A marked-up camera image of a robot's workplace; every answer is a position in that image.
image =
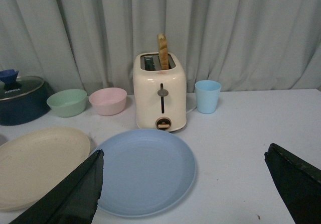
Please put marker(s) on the green bowl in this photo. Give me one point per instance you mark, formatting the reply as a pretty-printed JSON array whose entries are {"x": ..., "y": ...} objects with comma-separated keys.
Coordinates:
[{"x": 68, "y": 103}]

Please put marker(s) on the dark blue saucepan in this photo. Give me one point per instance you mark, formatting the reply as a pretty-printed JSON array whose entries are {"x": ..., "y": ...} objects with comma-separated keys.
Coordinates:
[{"x": 27, "y": 108}]

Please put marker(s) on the grey curtain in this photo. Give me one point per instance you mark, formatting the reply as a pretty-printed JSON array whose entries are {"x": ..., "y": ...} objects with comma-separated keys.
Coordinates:
[{"x": 91, "y": 44}]

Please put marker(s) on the light blue plate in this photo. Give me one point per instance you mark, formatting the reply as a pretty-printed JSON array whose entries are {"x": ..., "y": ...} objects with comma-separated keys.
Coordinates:
[{"x": 145, "y": 172}]

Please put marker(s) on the glass pot lid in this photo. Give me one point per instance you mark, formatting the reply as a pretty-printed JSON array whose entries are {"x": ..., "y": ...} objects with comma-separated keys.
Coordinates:
[{"x": 14, "y": 86}]

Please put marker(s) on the cream plate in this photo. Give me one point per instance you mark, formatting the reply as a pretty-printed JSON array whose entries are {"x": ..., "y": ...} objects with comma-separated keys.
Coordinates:
[{"x": 33, "y": 164}]

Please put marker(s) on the toast slice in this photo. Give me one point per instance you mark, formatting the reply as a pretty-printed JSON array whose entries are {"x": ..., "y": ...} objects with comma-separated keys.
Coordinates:
[{"x": 163, "y": 51}]

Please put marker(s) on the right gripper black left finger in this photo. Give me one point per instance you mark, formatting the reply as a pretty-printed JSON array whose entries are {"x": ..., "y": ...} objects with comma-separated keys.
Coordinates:
[{"x": 74, "y": 199}]

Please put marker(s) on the light blue cup right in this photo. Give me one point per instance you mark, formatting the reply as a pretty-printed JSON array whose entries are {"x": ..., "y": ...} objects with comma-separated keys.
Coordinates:
[{"x": 207, "y": 95}]

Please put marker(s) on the pink bowl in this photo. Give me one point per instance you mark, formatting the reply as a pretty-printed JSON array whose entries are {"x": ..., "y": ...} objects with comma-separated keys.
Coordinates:
[{"x": 108, "y": 101}]

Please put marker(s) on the cream toaster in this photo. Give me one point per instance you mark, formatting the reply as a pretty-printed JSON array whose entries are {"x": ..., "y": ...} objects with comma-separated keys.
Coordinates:
[{"x": 160, "y": 95}]

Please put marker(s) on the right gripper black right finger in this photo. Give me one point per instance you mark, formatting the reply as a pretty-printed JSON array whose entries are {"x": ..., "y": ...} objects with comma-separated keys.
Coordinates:
[{"x": 297, "y": 182}]

